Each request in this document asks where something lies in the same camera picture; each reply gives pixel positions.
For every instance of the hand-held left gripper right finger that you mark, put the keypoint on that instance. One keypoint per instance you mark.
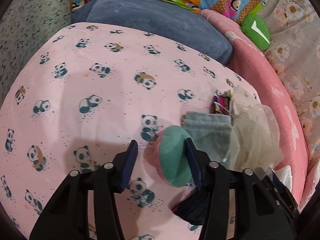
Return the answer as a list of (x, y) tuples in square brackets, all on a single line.
[(193, 160)]

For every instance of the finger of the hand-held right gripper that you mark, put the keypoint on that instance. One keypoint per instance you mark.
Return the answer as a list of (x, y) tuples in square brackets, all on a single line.
[(282, 195)]

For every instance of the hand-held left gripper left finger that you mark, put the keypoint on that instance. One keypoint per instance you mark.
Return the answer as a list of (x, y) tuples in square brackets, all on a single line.
[(128, 165)]

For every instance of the green and pink plush ball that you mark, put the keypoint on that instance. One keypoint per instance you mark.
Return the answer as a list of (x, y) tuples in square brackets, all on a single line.
[(172, 152)]

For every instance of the grey-blue small cloth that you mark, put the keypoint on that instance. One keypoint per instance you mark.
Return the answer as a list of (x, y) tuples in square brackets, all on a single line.
[(212, 132)]

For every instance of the colourful striped wrapper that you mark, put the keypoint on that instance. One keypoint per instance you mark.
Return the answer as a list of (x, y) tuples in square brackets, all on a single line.
[(220, 105)]

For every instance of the dark cloth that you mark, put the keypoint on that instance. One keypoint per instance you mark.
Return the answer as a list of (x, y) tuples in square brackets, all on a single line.
[(190, 210)]

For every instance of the pink panda print sheet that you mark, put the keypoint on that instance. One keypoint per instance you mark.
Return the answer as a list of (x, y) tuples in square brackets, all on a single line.
[(75, 80)]

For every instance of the pink blanket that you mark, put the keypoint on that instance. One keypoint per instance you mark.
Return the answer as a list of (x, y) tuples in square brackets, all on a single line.
[(265, 80)]

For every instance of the grey floral bed sheet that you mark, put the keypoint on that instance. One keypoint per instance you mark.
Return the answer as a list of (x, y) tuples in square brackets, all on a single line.
[(295, 55)]

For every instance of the green plush toy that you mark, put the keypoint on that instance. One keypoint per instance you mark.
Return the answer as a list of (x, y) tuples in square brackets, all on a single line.
[(255, 32)]

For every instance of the blue cushion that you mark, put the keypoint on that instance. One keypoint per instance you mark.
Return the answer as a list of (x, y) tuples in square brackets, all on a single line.
[(150, 17)]

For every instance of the grey speckled cloth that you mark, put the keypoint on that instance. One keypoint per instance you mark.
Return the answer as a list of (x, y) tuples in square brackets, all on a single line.
[(30, 30)]

